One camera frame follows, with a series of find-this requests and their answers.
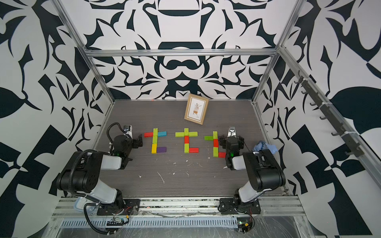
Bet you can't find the green block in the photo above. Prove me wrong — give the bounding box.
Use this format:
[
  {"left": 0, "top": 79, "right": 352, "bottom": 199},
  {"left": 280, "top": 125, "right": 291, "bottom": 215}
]
[{"left": 204, "top": 136, "right": 214, "bottom": 141}]

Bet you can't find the yellow block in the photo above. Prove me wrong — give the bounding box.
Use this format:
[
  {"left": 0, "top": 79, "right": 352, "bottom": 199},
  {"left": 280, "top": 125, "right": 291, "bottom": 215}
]
[{"left": 151, "top": 144, "right": 157, "bottom": 154}]

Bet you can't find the purple block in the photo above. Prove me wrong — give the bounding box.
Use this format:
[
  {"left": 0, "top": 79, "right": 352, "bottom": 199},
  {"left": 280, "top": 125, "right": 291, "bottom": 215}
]
[{"left": 156, "top": 147, "right": 167, "bottom": 153}]

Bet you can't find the teal block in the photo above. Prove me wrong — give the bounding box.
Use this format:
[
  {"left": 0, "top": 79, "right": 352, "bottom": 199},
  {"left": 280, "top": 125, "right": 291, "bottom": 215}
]
[{"left": 157, "top": 131, "right": 167, "bottom": 137}]

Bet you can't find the lime block top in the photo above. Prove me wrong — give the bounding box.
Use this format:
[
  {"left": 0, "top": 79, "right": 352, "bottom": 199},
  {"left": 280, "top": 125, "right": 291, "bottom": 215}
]
[{"left": 175, "top": 132, "right": 185, "bottom": 137}]

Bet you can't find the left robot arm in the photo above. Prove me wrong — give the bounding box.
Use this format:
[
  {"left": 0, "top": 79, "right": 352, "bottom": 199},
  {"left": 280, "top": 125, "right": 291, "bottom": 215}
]
[{"left": 56, "top": 134, "right": 143, "bottom": 209}]

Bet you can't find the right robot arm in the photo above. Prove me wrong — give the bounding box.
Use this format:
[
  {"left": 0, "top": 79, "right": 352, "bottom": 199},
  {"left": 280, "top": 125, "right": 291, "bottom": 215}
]
[{"left": 218, "top": 135, "right": 286, "bottom": 205}]

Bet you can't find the blue cloth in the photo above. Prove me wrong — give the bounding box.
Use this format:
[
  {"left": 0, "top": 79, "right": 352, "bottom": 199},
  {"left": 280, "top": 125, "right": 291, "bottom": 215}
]
[{"left": 252, "top": 141, "right": 278, "bottom": 154}]

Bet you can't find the left circuit board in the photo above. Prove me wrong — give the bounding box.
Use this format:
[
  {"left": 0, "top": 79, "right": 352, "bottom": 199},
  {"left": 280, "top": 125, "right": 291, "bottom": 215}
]
[{"left": 106, "top": 218, "right": 130, "bottom": 226}]

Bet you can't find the circuit board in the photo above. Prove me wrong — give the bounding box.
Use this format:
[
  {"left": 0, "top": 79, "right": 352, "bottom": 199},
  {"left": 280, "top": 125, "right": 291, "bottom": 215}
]
[
  {"left": 238, "top": 221, "right": 254, "bottom": 233},
  {"left": 106, "top": 218, "right": 130, "bottom": 226}
]

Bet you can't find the clear container blue lid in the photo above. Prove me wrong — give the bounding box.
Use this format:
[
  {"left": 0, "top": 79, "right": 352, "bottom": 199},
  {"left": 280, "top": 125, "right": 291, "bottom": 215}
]
[{"left": 73, "top": 197, "right": 86, "bottom": 212}]

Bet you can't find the right circuit board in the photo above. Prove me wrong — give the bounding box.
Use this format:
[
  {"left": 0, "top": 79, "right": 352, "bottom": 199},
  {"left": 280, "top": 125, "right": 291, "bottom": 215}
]
[{"left": 238, "top": 221, "right": 254, "bottom": 233}]

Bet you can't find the wooden picture frame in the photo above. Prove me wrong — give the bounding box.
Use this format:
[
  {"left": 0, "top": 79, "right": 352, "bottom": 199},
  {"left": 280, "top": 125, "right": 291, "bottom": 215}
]
[{"left": 184, "top": 94, "right": 209, "bottom": 125}]

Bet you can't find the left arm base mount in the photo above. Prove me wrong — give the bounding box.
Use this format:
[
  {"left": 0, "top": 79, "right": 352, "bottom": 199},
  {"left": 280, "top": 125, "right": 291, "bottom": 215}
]
[{"left": 97, "top": 199, "right": 141, "bottom": 216}]

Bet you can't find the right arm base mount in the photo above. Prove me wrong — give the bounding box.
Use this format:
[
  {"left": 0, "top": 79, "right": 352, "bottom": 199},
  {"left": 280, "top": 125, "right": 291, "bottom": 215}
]
[{"left": 217, "top": 198, "right": 261, "bottom": 215}]

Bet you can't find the white cable duct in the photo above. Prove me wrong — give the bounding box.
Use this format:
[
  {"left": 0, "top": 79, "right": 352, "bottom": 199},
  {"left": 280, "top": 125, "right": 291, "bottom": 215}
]
[{"left": 61, "top": 217, "right": 238, "bottom": 229}]

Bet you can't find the black wall hook rail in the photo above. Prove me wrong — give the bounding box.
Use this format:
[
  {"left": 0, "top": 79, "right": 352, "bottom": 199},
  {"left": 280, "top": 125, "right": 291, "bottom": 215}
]
[{"left": 296, "top": 75, "right": 365, "bottom": 158}]

